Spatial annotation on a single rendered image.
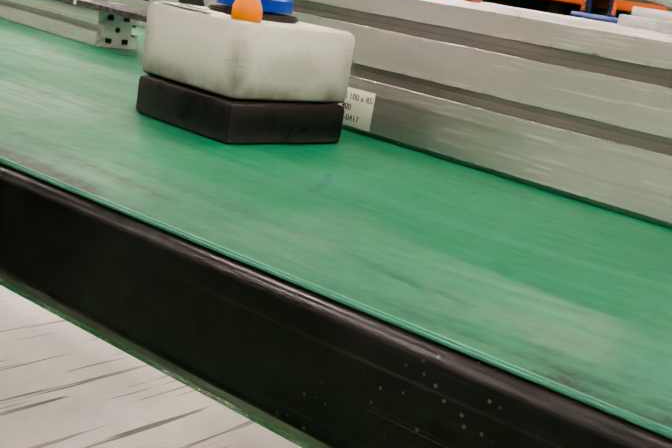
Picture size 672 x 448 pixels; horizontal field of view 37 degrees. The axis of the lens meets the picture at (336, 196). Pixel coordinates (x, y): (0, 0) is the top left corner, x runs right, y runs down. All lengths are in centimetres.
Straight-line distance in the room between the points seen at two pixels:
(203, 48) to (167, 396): 109
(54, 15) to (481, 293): 68
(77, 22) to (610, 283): 63
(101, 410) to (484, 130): 105
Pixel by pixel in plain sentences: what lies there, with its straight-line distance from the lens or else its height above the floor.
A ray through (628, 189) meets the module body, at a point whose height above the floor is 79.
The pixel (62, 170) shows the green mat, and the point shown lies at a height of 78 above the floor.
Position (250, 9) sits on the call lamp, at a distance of 49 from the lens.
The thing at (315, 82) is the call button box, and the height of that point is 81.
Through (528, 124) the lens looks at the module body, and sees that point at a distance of 51.
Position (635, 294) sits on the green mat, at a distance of 35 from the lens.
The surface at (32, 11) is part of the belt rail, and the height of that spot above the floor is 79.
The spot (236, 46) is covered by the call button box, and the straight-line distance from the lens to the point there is 48.
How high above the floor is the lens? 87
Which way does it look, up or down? 12 degrees down
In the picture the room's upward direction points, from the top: 9 degrees clockwise
